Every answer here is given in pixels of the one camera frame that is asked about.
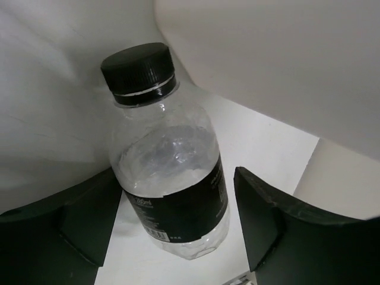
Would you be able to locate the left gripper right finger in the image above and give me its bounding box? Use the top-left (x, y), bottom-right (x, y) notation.
top-left (234, 167), bottom-right (379, 284)

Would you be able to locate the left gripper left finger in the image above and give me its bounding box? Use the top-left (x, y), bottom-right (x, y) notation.
top-left (1, 169), bottom-right (122, 284)

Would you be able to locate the black label small bottle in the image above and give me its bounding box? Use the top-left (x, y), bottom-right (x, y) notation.
top-left (100, 42), bottom-right (230, 260)

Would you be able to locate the white octagonal plastic bin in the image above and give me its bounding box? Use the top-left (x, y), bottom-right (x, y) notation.
top-left (154, 1), bottom-right (379, 159)

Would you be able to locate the front aluminium rail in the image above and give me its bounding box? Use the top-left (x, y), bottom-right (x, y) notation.
top-left (222, 271), bottom-right (253, 285)

